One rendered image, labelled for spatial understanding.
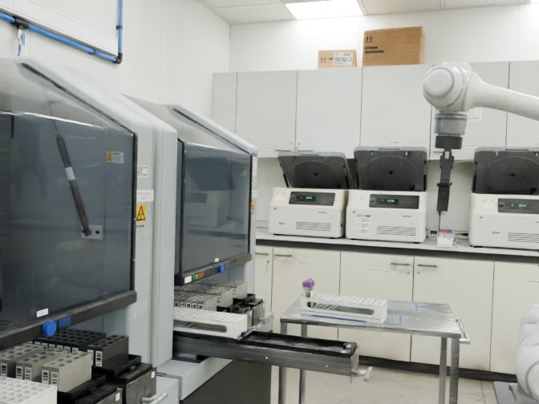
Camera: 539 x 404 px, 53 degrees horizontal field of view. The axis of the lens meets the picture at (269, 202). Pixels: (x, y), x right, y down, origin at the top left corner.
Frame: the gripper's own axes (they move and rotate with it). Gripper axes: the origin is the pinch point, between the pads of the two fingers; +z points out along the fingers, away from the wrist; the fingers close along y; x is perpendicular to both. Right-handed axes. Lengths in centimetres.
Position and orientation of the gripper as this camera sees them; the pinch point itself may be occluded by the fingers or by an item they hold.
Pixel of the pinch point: (443, 204)
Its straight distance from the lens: 165.6
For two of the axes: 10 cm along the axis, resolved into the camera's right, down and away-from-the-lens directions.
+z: -0.6, 9.9, 0.9
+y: 3.3, -0.6, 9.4
